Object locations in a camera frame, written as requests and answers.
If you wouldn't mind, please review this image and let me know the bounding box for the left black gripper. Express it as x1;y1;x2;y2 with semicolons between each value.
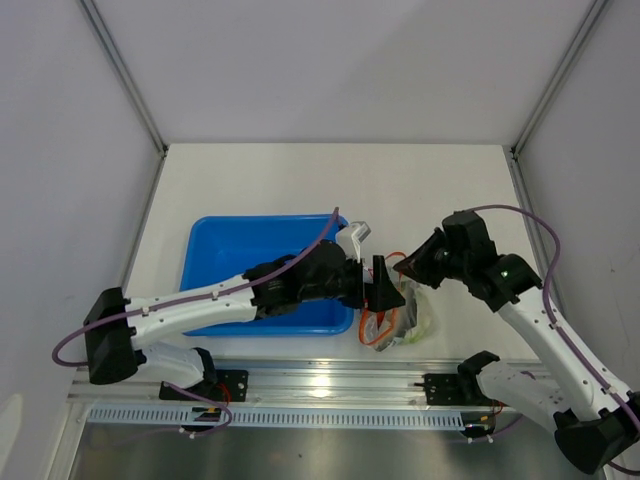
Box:
300;254;404;313

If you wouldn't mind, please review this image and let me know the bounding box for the aluminium frame post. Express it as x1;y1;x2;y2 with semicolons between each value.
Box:
76;0;168;158
510;0;613;160

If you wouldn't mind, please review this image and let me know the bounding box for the left aluminium frame post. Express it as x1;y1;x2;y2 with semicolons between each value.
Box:
76;0;168;158

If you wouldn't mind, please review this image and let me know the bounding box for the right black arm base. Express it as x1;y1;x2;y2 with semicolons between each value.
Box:
413;373;500;407

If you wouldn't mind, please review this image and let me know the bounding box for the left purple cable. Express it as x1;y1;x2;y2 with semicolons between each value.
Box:
51;205;341;441

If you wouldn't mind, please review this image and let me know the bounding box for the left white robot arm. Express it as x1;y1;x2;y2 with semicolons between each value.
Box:
83;240;405;400

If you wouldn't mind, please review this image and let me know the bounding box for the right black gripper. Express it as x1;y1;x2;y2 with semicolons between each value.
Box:
393;227;470;290

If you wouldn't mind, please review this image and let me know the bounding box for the blue plastic bin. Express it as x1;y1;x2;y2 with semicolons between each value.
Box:
180;214;354;337

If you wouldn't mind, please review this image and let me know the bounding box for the white slotted cable duct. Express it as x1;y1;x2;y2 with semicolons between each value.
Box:
87;404;465;431

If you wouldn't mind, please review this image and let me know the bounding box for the right aluminium frame post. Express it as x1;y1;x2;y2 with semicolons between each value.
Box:
510;0;613;160

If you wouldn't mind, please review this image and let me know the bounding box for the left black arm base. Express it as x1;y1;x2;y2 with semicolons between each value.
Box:
158;369;249;402

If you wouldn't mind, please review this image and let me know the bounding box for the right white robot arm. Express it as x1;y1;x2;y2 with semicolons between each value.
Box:
394;210;639;474

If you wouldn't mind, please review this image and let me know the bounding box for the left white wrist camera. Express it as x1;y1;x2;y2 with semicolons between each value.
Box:
335;221;371;261

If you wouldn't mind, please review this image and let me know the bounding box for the clear zip top bag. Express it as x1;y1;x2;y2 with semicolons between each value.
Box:
358;251;438;352

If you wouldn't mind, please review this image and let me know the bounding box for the aluminium mounting rail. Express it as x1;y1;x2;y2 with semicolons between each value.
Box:
67;357;556;411

